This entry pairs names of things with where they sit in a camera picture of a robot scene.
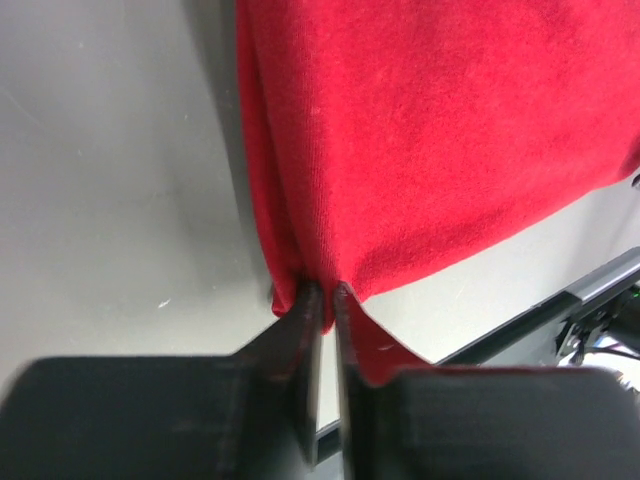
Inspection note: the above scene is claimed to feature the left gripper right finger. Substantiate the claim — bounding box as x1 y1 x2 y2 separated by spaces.
334 285 639 479

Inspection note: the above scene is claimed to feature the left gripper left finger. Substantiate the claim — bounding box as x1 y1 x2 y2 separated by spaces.
1 284 324 479

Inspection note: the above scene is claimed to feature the red t-shirt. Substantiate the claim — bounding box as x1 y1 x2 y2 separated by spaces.
233 0 640 336

